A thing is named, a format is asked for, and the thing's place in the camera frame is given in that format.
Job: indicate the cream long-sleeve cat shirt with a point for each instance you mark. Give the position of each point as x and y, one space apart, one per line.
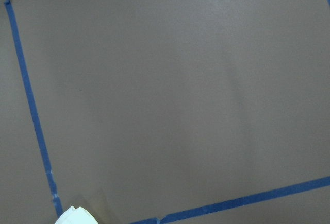
76 216

